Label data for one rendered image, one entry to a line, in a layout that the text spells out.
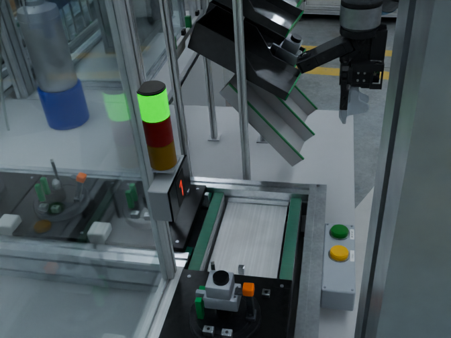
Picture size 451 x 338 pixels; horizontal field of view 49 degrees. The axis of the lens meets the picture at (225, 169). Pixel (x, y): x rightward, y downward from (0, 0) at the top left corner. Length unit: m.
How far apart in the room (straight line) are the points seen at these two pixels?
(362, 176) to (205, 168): 1.57
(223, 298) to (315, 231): 0.37
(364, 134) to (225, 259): 2.31
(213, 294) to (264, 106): 0.65
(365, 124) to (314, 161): 1.92
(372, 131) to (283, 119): 2.04
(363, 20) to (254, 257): 0.58
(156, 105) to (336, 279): 0.54
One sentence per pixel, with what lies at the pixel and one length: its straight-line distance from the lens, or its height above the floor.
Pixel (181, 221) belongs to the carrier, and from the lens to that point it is 1.23.
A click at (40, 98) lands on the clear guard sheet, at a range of 0.61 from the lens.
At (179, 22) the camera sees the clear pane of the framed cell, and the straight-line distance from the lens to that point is 2.62.
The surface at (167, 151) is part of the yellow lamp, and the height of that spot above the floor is 1.30.
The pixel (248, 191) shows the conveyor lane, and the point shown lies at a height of 0.96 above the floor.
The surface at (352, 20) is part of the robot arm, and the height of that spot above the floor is 1.46.
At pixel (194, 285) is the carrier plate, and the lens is 1.09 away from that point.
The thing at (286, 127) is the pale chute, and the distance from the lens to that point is 1.43.
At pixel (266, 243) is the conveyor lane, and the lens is 1.24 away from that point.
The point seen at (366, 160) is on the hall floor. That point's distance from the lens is 3.15.
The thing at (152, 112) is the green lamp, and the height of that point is 1.38.
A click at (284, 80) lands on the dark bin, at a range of 1.33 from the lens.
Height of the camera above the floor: 1.78
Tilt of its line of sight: 36 degrees down
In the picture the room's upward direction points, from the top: 5 degrees counter-clockwise
